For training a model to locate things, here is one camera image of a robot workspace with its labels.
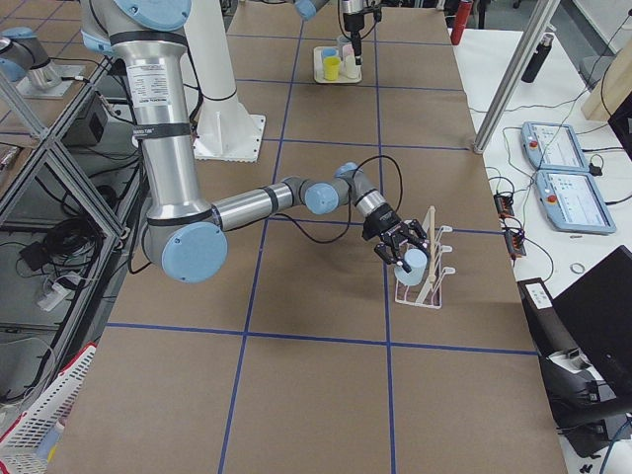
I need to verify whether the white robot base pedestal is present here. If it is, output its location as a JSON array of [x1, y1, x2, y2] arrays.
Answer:
[[185, 0, 266, 162]]

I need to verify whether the pale green plastic cup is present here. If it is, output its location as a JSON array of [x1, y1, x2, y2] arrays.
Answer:
[[344, 54, 361, 80]]

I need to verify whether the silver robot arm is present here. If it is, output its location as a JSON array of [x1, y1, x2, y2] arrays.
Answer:
[[292, 0, 382, 66], [81, 1, 430, 284]]

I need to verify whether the black water bottle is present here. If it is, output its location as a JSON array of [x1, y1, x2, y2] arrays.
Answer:
[[520, 33, 555, 83]]

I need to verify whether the upper teach pendant tablet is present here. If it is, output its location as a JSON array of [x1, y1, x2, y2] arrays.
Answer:
[[520, 121, 589, 172]]

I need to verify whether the aluminium frame pillar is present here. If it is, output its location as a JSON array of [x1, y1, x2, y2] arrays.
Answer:
[[472, 0, 561, 154]]

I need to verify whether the pink plastic cup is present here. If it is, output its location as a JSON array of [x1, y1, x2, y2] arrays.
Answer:
[[342, 43, 354, 57]]

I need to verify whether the light blue plastic cup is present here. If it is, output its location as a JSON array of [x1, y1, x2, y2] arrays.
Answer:
[[394, 248, 428, 286]]

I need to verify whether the lower teach pendant tablet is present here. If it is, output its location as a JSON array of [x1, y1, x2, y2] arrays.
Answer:
[[534, 169, 616, 235]]

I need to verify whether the black laptop computer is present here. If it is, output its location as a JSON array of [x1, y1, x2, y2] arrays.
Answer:
[[553, 245, 631, 395]]

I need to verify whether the white perforated basket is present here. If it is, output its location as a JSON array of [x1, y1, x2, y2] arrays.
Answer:
[[1, 343, 97, 473]]

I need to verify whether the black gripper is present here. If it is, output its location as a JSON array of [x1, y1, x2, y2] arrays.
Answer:
[[361, 205, 428, 274], [339, 0, 382, 66]]

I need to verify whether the yellow plastic cup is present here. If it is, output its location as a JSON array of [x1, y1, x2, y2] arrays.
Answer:
[[323, 55, 341, 82]]

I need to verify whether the cream plastic serving tray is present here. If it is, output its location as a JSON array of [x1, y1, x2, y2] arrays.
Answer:
[[313, 46, 362, 84]]

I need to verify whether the red cylindrical bottle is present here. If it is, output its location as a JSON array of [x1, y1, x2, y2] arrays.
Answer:
[[450, 0, 474, 45]]

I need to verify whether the teach pendant tablet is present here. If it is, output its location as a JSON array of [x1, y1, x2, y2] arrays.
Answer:
[[534, 169, 616, 235], [520, 121, 589, 172]]

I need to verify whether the white wire cup rack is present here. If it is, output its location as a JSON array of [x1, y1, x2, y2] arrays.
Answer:
[[394, 205, 455, 309]]

